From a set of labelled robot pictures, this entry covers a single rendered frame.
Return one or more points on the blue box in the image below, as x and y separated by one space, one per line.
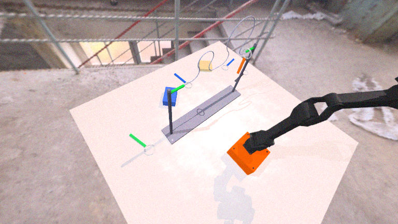
174 96

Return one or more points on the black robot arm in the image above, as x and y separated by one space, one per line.
305 114

